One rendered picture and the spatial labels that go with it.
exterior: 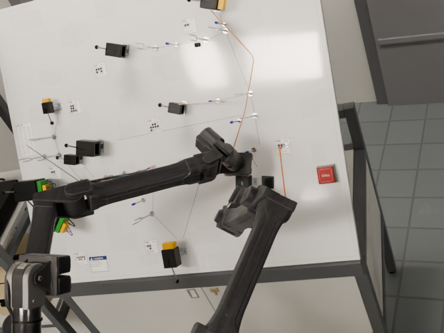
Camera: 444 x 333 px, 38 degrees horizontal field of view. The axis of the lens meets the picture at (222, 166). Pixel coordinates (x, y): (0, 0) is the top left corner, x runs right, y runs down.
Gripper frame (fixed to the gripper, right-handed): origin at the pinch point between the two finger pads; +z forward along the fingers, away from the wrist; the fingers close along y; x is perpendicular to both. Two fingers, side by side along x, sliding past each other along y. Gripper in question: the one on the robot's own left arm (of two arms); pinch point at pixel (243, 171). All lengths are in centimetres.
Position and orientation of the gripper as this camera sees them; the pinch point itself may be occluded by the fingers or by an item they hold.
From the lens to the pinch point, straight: 199.3
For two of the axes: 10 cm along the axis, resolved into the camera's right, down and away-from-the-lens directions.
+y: -9.4, -0.2, 3.3
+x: -1.1, 9.6, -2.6
